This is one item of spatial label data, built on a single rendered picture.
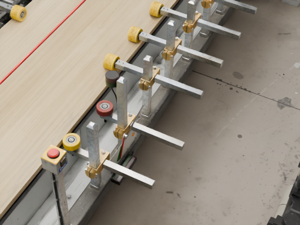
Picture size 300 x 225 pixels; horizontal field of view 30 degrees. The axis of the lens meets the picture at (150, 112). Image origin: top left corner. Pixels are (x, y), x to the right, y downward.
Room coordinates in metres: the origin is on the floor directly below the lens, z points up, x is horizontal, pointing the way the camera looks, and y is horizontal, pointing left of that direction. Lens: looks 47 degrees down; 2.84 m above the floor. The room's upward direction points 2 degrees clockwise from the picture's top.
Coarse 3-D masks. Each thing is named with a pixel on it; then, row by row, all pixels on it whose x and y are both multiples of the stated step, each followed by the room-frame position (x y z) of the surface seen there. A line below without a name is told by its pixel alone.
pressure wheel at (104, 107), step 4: (104, 100) 1.85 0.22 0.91; (100, 104) 1.83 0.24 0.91; (104, 104) 1.82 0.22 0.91; (108, 104) 1.83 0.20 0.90; (112, 104) 1.83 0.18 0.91; (96, 108) 1.80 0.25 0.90; (100, 108) 1.80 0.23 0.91; (104, 108) 1.80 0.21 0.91; (108, 108) 1.80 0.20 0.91; (112, 108) 1.81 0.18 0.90; (100, 112) 1.78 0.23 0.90; (104, 112) 1.78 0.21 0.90; (108, 112) 1.78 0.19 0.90; (104, 116) 1.78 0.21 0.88; (104, 120) 1.81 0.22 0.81
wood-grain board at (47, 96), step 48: (48, 0) 2.63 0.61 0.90; (96, 0) 2.65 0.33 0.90; (144, 0) 2.67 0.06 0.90; (0, 48) 2.20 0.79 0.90; (48, 48) 2.22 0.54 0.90; (96, 48) 2.23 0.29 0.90; (0, 96) 1.86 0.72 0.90; (48, 96) 1.87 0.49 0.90; (96, 96) 1.88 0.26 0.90; (0, 144) 1.56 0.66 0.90; (48, 144) 1.57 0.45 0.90; (0, 192) 1.31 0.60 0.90
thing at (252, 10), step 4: (216, 0) 2.64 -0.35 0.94; (220, 0) 2.63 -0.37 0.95; (224, 0) 2.62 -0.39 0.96; (228, 0) 2.62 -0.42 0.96; (232, 0) 2.62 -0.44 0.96; (224, 4) 2.62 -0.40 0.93; (228, 4) 2.61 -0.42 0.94; (232, 4) 2.60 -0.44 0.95; (236, 4) 2.59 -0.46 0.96; (240, 4) 2.58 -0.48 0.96; (244, 4) 2.59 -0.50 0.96; (236, 8) 2.58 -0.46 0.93; (240, 8) 2.57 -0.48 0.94; (244, 8) 2.56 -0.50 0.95; (248, 8) 2.55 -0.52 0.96; (252, 8) 2.55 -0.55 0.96; (256, 8) 2.55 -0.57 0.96; (248, 12) 2.55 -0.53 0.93; (252, 12) 2.54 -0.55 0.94
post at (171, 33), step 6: (168, 24) 2.17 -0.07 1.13; (174, 24) 2.17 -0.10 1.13; (168, 30) 2.17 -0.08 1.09; (174, 30) 2.17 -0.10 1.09; (168, 36) 2.17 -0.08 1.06; (174, 36) 2.17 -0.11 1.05; (168, 42) 2.17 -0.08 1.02; (174, 42) 2.18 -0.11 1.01; (168, 48) 2.17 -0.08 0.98; (168, 60) 2.16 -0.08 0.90; (168, 66) 2.16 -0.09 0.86; (168, 72) 2.16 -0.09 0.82
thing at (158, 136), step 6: (114, 114) 1.81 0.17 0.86; (108, 120) 1.79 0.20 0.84; (114, 120) 1.78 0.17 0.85; (138, 126) 1.74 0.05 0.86; (144, 126) 1.74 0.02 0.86; (138, 132) 1.72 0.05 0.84; (144, 132) 1.71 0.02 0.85; (150, 132) 1.70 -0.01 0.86; (156, 132) 1.70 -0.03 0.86; (156, 138) 1.68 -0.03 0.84; (162, 138) 1.67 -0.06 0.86; (168, 138) 1.67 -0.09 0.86; (174, 138) 1.67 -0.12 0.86; (168, 144) 1.65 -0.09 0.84; (174, 144) 1.64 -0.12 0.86; (180, 144) 1.64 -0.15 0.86
